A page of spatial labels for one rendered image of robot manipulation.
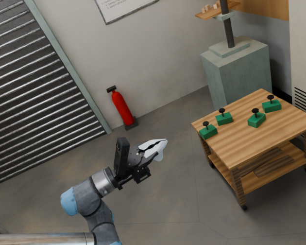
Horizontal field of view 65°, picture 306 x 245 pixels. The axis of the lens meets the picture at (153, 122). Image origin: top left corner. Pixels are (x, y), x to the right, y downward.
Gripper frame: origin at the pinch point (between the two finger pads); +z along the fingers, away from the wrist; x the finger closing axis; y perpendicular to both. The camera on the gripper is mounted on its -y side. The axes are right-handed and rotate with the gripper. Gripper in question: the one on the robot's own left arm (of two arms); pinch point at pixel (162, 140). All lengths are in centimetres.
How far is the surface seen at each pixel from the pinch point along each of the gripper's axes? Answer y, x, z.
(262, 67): 82, -94, 135
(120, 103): 108, -199, 14
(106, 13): 13, -219, 45
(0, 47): 3, -238, -68
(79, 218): 137, -103, -81
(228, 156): 74, -30, 43
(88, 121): 121, -220, -33
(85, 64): 54, -225, -1
